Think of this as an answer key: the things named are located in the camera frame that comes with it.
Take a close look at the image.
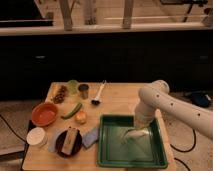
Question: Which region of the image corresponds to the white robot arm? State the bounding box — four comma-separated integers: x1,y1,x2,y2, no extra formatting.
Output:
134,80,213,141

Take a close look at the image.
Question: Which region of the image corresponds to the black cable right floor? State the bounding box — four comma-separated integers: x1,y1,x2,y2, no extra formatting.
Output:
169,128,197,171

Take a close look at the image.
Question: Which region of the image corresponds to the green plastic tray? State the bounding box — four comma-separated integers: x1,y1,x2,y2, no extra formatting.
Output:
97,114,168,169

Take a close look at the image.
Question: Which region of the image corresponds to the dark round plate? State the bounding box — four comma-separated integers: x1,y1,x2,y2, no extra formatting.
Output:
55,131,82,158

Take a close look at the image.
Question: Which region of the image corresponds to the yellow onion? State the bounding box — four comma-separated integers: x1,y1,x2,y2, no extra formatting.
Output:
75,111,87,124

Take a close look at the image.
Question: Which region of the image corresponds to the light blue cloth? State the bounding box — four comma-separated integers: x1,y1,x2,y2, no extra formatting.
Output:
48,129,65,153

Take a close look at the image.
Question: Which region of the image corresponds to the bunch of dark grapes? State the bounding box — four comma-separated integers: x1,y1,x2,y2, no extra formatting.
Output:
53,85,68,104

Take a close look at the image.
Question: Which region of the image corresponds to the green cucumber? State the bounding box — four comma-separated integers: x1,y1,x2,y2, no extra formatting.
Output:
61,102,82,119

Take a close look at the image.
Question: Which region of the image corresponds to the wooden block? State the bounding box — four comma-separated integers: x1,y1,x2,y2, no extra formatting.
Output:
62,127,78,155

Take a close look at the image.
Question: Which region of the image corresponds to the dark blue object floor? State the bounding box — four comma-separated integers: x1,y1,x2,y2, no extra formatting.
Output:
190,92,211,108

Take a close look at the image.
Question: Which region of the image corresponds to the black cable left floor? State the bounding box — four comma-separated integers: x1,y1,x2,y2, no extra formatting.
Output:
0,114,28,144

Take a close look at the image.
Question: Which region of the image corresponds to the black cable floor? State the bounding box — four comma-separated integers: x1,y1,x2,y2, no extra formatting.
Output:
0,114,28,144
169,128,197,171

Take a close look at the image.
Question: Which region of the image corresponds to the green cup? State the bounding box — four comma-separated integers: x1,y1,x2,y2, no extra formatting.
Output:
68,80,78,94

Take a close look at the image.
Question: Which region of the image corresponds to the orange bowl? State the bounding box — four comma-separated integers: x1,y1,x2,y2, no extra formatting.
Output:
31,102,58,127

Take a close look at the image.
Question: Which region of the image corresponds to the metal cup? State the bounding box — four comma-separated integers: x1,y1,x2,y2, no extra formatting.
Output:
78,84,89,99

